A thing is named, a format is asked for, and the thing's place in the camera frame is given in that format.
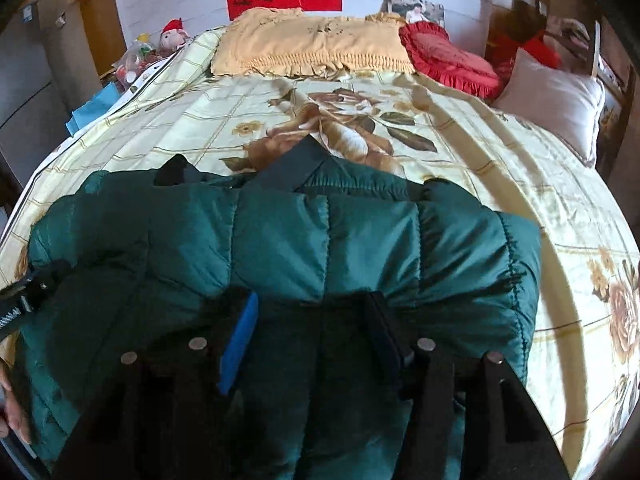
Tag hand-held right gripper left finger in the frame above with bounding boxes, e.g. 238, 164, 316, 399
52, 287, 260, 480

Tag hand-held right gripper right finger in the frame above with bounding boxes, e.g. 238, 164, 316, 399
364, 291, 571, 480

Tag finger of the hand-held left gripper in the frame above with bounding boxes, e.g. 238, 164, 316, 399
22, 259, 71, 307

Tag green quilted jacket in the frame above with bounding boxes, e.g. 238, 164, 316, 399
14, 136, 544, 480

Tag red clothes on chair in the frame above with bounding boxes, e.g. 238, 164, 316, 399
486, 0, 562, 69

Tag person's left hand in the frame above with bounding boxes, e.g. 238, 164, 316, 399
0, 359, 33, 446

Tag blue paper bag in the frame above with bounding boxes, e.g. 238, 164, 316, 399
67, 82, 119, 137

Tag grey refrigerator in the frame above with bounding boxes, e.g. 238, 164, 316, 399
0, 4, 67, 162

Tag floral yellow bedspread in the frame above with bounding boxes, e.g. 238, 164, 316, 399
0, 25, 640, 480

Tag bag of toys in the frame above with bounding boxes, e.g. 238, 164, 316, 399
112, 34, 162, 94

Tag wooden door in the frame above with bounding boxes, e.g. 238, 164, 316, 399
80, 0, 127, 77

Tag plush toy with red hat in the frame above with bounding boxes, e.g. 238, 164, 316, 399
158, 18, 191, 54

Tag red ruffled heart cushion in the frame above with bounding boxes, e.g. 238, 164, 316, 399
398, 22, 504, 99

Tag white pillow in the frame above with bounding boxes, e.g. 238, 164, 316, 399
492, 47, 607, 167

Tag yellow fringed pillow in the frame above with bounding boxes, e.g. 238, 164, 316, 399
210, 7, 417, 79

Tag framed photo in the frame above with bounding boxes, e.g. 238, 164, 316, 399
382, 0, 446, 26

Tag wooden chair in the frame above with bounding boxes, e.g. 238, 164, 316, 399
592, 9, 637, 182

